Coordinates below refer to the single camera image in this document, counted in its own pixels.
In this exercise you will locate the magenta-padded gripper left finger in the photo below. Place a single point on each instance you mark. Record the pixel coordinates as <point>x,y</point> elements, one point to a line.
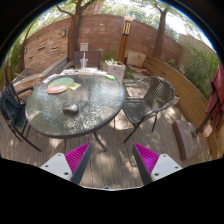
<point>76,158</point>

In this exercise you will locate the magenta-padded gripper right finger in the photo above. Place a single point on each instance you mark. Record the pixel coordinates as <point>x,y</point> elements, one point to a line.
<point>148,158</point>

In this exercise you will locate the dark grey computer mouse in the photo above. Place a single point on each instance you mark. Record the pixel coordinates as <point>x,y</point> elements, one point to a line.
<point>70,108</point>

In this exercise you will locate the concrete parasol base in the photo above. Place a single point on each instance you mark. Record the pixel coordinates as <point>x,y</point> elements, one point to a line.
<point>186,140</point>

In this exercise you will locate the brown wicker armchair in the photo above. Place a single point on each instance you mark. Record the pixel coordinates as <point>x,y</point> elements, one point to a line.
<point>160,93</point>

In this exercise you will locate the yellow square card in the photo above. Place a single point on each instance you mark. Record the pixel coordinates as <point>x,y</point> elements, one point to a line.
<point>76,86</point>

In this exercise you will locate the black metal chair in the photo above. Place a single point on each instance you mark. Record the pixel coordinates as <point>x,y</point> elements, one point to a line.
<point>10,110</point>

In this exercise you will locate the white licence plate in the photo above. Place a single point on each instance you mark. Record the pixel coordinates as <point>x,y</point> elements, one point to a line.
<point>50,78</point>

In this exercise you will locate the colourful picture sheet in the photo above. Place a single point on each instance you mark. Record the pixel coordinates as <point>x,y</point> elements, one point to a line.
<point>68,71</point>

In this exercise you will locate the open white book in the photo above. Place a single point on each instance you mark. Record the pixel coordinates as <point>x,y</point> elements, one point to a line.
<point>87,71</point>

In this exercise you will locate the small green object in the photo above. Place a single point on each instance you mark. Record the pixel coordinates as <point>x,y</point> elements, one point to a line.
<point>110,77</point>

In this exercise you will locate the small white booklet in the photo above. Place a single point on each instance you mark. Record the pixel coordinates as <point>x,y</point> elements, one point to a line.
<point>101,73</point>

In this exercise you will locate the large stone raised bed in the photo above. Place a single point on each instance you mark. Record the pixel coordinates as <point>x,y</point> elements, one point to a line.
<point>40,75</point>

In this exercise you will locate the white planter box with plant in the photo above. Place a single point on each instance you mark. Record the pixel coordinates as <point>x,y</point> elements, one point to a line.
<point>115,70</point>

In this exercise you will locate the clear plastic cup with straw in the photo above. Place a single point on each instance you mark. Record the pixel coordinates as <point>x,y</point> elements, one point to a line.
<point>83,62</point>

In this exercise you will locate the beige leaning stone slab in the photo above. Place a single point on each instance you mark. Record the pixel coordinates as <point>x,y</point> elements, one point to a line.
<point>136,59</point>

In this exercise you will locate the forked tree trunk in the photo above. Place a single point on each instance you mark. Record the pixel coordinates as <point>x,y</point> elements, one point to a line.
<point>73,36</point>

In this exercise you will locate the slender tree trunk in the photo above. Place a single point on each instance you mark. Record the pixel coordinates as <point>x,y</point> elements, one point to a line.
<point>160,36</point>

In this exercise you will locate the grey wall utility box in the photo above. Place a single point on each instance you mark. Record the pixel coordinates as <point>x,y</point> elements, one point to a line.
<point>84,46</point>

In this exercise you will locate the wooden garden lamp post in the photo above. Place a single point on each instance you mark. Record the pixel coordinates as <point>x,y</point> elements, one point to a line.
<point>124,43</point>

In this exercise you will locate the dark wall lamp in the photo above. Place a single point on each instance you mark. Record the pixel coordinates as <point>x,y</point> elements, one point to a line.
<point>25,50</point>
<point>64,33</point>

